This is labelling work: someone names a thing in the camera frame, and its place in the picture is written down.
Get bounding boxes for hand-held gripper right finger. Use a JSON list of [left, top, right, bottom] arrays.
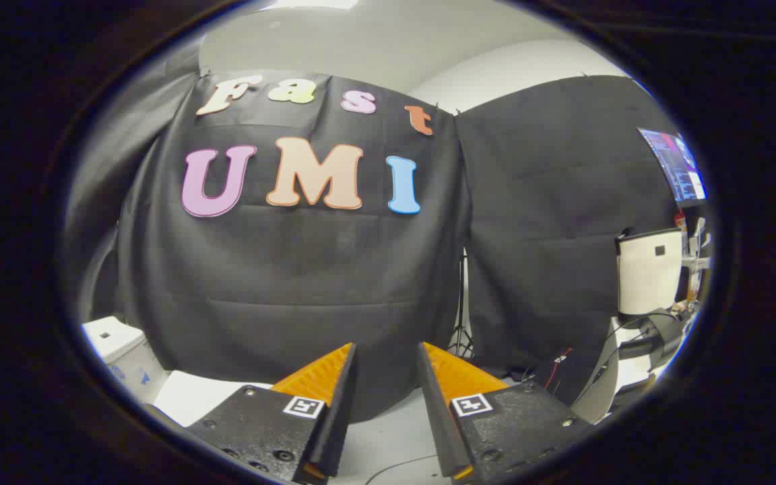
[[417, 341, 592, 485]]

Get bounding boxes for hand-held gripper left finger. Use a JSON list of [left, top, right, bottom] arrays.
[[186, 342, 358, 485]]

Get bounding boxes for white toilet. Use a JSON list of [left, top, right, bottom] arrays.
[[82, 317, 173, 406]]

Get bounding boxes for black tripod stand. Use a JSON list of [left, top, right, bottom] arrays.
[[447, 248, 475, 359]]

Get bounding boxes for black backdrop cloth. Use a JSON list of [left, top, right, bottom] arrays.
[[117, 71, 473, 422]]

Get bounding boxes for plain black cloth panel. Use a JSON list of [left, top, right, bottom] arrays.
[[455, 75, 680, 405], [63, 34, 201, 324]]

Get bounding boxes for white box with black trim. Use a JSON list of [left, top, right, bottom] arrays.
[[616, 228, 684, 317]]

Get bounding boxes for desk clutter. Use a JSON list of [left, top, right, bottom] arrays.
[[674, 209, 713, 312]]

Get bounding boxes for computer monitor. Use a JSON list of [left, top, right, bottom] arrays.
[[637, 128, 707, 207]]

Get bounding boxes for red and black wires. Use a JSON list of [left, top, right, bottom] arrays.
[[523, 347, 574, 393]]

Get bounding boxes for black device with cable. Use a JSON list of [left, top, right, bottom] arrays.
[[619, 309, 686, 368]]

